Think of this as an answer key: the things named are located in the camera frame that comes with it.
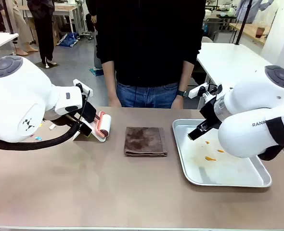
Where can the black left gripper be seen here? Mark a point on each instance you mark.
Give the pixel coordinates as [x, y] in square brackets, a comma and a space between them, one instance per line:
[89, 111]

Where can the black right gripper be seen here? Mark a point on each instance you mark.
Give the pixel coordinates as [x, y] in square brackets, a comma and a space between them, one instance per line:
[210, 113]

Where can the brown cloth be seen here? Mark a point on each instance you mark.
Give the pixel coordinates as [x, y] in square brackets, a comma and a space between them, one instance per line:
[145, 142]

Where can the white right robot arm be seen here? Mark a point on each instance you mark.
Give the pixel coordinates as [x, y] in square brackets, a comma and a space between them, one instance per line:
[252, 106]

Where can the person's right forearm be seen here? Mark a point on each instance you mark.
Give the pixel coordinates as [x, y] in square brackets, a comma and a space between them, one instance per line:
[109, 77]

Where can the person's left forearm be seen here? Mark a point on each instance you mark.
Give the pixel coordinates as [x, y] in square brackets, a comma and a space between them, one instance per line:
[184, 77]

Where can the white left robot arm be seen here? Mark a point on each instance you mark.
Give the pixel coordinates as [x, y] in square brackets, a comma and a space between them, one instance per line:
[16, 96]

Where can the person's left hand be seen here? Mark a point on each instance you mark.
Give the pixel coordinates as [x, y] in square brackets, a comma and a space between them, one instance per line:
[178, 102]

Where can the person's right hand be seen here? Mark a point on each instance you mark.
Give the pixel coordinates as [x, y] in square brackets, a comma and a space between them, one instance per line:
[114, 100]

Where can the white paper scrap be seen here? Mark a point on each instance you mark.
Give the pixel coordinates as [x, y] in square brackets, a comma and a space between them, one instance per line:
[52, 126]

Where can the black wristwatch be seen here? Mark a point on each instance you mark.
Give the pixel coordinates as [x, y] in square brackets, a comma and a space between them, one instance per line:
[181, 93]

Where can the blue paper scrap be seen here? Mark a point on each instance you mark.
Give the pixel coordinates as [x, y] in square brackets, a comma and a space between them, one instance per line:
[38, 138]

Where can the silver metal tray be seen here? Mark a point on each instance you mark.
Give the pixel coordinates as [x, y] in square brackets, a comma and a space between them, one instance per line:
[228, 173]

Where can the teal floor plate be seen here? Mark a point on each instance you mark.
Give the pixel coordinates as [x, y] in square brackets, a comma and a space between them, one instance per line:
[96, 71]

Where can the blue jeans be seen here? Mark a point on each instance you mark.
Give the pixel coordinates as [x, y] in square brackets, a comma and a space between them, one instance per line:
[146, 96]

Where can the large white table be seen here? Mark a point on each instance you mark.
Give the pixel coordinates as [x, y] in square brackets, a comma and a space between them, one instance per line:
[228, 62]

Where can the brown floor plate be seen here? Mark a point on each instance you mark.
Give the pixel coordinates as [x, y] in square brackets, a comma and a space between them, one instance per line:
[39, 65]

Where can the blue plastic bag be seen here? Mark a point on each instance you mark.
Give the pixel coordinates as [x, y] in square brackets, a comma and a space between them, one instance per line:
[68, 39]

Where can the cardboard box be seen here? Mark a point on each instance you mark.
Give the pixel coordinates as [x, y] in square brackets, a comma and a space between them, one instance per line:
[56, 33]

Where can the black sweater torso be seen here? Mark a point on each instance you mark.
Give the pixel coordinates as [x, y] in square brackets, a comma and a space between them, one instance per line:
[149, 41]

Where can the bystander in black trousers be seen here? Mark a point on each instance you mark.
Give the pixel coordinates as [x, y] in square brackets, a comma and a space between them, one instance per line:
[44, 31]

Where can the bystander in light jeans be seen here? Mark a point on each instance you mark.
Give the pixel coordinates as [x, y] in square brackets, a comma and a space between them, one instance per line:
[92, 14]

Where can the wooden workbench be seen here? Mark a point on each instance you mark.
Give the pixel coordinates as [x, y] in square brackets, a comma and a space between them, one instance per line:
[250, 30]

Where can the brown cup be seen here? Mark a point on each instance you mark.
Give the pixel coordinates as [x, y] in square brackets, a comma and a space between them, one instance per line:
[260, 32]

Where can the bystander in beige trousers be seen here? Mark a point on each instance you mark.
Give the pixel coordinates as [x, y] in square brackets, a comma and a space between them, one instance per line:
[21, 29]

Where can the black pole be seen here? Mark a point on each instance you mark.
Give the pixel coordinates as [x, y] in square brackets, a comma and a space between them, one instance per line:
[9, 16]
[243, 21]

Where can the wooden top table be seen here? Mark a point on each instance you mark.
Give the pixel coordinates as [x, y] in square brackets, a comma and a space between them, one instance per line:
[65, 9]

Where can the small white table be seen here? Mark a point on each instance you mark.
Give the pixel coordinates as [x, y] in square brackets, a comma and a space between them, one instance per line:
[0, 41]

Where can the bystander in blue shirt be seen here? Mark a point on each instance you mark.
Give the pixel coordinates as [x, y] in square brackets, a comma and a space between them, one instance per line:
[255, 10]

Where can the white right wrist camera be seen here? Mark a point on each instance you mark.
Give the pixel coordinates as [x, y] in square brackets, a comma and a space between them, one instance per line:
[197, 91]

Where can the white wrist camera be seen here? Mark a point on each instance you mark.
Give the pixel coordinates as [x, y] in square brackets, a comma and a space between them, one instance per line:
[197, 91]
[80, 85]

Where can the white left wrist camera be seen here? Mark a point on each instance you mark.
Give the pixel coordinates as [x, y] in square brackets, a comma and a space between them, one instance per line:
[80, 85]

